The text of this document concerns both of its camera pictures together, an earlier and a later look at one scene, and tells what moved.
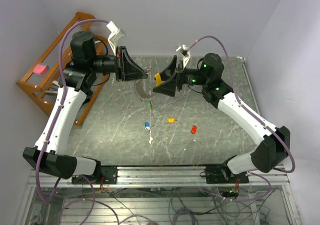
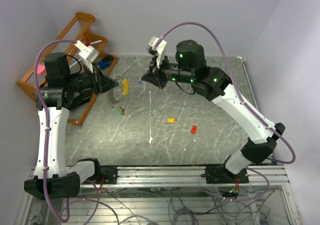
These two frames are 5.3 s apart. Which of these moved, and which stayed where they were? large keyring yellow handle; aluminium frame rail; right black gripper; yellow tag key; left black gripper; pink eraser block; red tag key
Moved: large keyring yellow handle; right black gripper; left black gripper
Stayed: red tag key; pink eraser block; yellow tag key; aluminium frame rail
